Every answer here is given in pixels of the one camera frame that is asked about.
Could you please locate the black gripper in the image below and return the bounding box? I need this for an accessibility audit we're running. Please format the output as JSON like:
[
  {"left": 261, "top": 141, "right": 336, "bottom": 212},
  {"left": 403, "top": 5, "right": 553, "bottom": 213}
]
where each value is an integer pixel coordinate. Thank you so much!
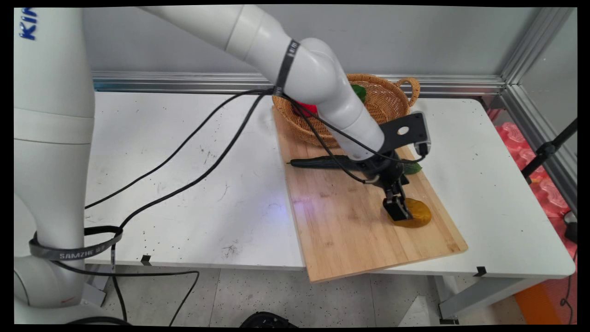
[{"left": 354, "top": 152, "right": 413, "bottom": 222}]

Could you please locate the yellow-brown toy potato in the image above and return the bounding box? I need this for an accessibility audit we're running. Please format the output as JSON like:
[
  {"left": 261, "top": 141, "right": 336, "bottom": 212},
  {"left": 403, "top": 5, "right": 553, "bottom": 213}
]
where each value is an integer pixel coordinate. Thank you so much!
[{"left": 388, "top": 197, "right": 433, "bottom": 229}]

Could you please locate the bamboo cutting board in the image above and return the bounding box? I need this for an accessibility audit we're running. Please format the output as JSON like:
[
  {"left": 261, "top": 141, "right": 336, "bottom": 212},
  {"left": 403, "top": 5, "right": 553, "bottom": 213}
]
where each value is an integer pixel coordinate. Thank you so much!
[{"left": 272, "top": 105, "right": 469, "bottom": 283}]

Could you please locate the dark green cucumber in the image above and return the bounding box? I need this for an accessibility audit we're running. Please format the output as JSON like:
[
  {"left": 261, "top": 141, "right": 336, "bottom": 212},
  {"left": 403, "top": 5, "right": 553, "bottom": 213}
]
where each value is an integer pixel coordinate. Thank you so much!
[{"left": 286, "top": 155, "right": 423, "bottom": 176}]

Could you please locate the woven wicker basket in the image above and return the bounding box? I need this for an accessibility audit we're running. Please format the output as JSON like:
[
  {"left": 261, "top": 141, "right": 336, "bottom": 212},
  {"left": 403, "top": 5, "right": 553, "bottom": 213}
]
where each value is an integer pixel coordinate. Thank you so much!
[{"left": 272, "top": 73, "right": 421, "bottom": 148}]

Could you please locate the grey table leg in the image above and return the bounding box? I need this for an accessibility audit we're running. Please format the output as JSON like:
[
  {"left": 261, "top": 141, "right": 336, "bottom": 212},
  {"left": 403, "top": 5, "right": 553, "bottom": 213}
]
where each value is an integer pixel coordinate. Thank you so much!
[
  {"left": 82, "top": 264, "right": 114, "bottom": 308},
  {"left": 432, "top": 275, "right": 550, "bottom": 325}
]

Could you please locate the red toy tomato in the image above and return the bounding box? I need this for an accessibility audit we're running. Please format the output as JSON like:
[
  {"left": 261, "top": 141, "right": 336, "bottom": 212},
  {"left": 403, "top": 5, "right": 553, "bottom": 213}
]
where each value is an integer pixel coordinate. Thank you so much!
[{"left": 295, "top": 101, "right": 319, "bottom": 119}]

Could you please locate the red foam mat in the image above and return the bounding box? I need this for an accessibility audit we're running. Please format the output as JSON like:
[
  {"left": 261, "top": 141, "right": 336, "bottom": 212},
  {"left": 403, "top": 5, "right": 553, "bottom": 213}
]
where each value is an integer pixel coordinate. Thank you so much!
[{"left": 488, "top": 108, "right": 578, "bottom": 261}]

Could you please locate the black tripod stand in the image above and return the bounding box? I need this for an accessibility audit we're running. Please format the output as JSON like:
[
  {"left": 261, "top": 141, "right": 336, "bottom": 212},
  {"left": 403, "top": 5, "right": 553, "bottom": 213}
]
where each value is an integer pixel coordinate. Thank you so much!
[{"left": 521, "top": 118, "right": 578, "bottom": 185}]

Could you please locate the orange floor mat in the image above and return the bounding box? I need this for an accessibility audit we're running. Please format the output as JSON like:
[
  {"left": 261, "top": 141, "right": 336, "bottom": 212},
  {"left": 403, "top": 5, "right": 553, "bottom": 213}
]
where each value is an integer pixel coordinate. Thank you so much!
[{"left": 513, "top": 279, "right": 578, "bottom": 326}]

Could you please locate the small black device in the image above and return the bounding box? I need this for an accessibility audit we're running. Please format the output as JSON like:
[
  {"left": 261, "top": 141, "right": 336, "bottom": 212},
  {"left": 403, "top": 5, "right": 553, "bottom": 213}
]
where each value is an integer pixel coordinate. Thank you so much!
[{"left": 563, "top": 211, "right": 578, "bottom": 245}]

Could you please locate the black round floor object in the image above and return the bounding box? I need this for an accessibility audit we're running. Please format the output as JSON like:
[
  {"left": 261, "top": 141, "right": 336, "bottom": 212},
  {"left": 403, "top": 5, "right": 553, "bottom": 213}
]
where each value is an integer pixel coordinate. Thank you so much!
[{"left": 239, "top": 311, "right": 299, "bottom": 329}]

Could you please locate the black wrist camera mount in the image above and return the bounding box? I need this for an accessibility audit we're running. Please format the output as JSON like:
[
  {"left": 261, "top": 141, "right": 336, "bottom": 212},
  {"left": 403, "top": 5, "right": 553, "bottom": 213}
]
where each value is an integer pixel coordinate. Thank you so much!
[{"left": 377, "top": 111, "right": 432, "bottom": 158}]

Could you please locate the short aluminium frame rail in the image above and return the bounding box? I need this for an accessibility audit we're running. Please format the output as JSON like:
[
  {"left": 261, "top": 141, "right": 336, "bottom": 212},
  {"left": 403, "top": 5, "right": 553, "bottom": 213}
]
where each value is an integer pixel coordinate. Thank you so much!
[{"left": 499, "top": 84, "right": 578, "bottom": 215}]

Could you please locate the black strap on arm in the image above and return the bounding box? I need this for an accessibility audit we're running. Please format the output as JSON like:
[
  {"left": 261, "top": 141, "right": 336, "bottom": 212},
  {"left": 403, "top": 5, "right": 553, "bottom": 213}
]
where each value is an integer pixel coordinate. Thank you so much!
[{"left": 273, "top": 40, "right": 301, "bottom": 96}]

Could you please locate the thin black floor cable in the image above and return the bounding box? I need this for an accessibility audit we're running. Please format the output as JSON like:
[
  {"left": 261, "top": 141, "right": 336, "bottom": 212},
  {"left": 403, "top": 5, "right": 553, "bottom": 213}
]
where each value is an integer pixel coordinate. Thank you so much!
[{"left": 559, "top": 248, "right": 578, "bottom": 325}]

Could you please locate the aluminium frame post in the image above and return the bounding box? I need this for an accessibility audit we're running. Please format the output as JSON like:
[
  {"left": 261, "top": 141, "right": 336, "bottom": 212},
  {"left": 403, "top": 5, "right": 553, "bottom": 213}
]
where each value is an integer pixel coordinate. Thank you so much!
[{"left": 501, "top": 7, "right": 574, "bottom": 87}]

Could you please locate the thick black cable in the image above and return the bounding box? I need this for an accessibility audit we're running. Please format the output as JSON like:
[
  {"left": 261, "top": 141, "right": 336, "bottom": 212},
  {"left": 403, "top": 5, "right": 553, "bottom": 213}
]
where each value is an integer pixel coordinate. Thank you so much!
[{"left": 111, "top": 88, "right": 277, "bottom": 322}]

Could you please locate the long aluminium frame rail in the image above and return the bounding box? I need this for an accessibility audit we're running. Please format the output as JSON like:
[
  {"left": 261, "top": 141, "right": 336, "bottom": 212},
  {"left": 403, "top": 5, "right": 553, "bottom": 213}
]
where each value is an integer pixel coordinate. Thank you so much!
[{"left": 91, "top": 70, "right": 506, "bottom": 97}]

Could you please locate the black cable looping over floor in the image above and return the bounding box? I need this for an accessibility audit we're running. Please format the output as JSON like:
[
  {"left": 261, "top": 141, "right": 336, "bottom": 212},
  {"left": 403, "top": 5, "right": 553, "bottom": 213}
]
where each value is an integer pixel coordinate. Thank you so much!
[{"left": 50, "top": 259, "right": 201, "bottom": 326}]

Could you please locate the grey cable strap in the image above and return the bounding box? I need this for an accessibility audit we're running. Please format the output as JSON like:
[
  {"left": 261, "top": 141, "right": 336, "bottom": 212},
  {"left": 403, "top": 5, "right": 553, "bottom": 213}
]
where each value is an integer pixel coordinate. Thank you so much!
[{"left": 29, "top": 226, "right": 124, "bottom": 261}]

